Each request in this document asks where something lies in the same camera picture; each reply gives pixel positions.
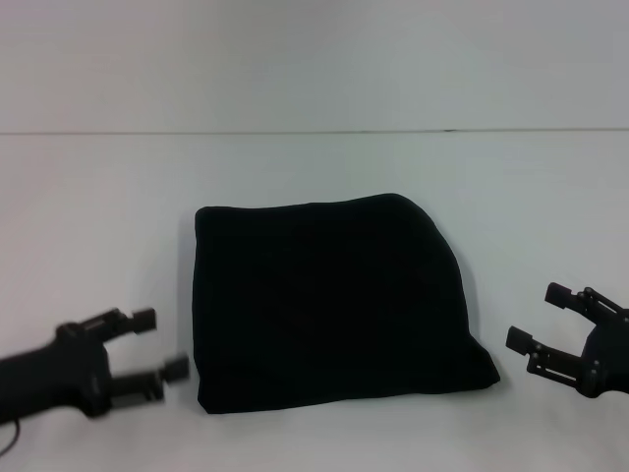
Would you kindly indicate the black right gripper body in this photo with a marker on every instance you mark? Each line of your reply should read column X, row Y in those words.
column 607, row 359

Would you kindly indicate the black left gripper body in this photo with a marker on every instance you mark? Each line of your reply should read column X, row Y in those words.
column 54, row 373

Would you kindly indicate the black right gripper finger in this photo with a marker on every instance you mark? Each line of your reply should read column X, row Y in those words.
column 545, row 359
column 580, row 300

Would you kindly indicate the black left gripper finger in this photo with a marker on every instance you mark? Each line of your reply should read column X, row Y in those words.
column 125, row 322
column 147, row 378

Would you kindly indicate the black shirt with white print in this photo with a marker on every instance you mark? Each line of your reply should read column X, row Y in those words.
column 329, row 305

